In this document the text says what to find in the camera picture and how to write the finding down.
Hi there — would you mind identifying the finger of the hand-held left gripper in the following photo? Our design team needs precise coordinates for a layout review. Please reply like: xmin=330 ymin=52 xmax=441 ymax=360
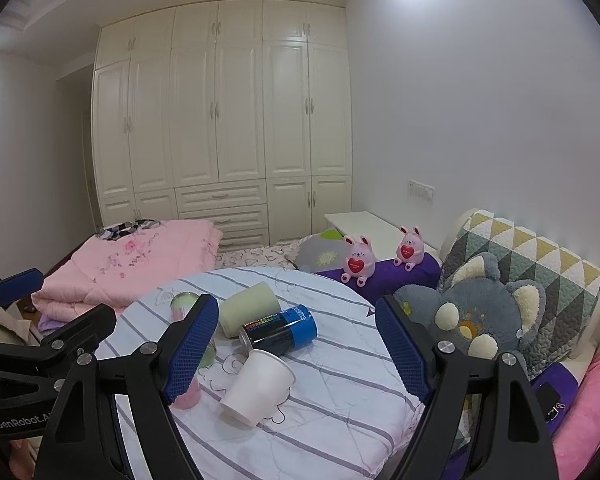
xmin=0 ymin=269 xmax=44 ymax=322
xmin=0 ymin=304 xmax=117 ymax=386

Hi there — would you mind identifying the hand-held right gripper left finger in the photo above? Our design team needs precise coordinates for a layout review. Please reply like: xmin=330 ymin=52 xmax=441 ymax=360
xmin=32 ymin=294 xmax=221 ymax=480

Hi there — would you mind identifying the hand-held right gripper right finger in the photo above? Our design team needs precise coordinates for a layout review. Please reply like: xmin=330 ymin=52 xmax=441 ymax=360
xmin=375 ymin=294 xmax=570 ymax=480

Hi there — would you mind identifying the white paper cup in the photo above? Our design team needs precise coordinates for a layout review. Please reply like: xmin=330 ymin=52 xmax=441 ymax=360
xmin=220 ymin=348 xmax=297 ymax=428

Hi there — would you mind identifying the pale green cup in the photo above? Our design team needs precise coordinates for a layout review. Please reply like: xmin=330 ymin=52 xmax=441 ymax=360
xmin=219 ymin=282 xmax=281 ymax=339

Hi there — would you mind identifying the lilac cloth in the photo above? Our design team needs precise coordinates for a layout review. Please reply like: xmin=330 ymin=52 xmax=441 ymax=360
xmin=37 ymin=312 xmax=69 ymax=335

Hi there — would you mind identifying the beige cloth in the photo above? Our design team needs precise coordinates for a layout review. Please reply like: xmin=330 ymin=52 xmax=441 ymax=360
xmin=0 ymin=305 xmax=41 ymax=347

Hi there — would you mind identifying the pink floral quilt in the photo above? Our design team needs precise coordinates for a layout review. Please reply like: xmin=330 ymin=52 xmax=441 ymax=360
xmin=32 ymin=219 xmax=224 ymax=321

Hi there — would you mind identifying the purple cushion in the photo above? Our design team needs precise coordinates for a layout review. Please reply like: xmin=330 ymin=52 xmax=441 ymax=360
xmin=315 ymin=252 xmax=441 ymax=306

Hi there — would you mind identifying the grey cat plush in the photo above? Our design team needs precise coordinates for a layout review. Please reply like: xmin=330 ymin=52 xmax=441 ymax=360
xmin=394 ymin=252 xmax=547 ymax=361

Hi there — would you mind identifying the white striped quilt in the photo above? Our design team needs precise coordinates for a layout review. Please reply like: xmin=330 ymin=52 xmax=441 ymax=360
xmin=87 ymin=266 xmax=431 ymax=480

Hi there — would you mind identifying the blue metal can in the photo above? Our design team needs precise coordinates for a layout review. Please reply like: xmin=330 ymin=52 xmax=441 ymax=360
xmin=238 ymin=304 xmax=319 ymax=353

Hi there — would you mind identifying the pink bunny plush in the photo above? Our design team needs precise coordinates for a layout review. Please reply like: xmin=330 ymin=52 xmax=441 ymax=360
xmin=393 ymin=226 xmax=425 ymax=272
xmin=341 ymin=234 xmax=379 ymax=287

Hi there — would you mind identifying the dark patterned garment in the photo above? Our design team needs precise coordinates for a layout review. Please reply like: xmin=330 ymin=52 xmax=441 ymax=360
xmin=96 ymin=217 xmax=158 ymax=242

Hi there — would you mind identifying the heart printed bedsheet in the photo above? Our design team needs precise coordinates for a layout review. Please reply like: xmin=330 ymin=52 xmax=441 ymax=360
xmin=215 ymin=240 xmax=311 ymax=271

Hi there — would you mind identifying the grey green pillow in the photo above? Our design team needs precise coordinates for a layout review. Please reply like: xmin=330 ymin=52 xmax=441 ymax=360
xmin=286 ymin=229 xmax=351 ymax=273

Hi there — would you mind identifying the white nightstand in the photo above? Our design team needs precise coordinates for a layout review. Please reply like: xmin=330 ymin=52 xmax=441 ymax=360
xmin=324 ymin=211 xmax=438 ymax=261

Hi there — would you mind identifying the triangle patterned quilted cover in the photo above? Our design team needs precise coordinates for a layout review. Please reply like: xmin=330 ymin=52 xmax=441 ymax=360
xmin=437 ymin=210 xmax=600 ymax=381

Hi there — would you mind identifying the purple cloth with black tag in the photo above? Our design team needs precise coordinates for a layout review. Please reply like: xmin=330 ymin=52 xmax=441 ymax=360
xmin=530 ymin=360 xmax=588 ymax=436

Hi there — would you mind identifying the pink plush blanket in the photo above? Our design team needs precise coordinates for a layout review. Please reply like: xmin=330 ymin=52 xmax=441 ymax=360
xmin=552 ymin=347 xmax=600 ymax=466

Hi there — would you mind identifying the cream wardrobe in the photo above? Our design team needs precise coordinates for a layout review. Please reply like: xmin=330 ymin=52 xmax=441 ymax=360
xmin=90 ymin=0 xmax=353 ymax=252

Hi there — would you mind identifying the wall switch panel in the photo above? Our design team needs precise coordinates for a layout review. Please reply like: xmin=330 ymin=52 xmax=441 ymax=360
xmin=407 ymin=179 xmax=435 ymax=201

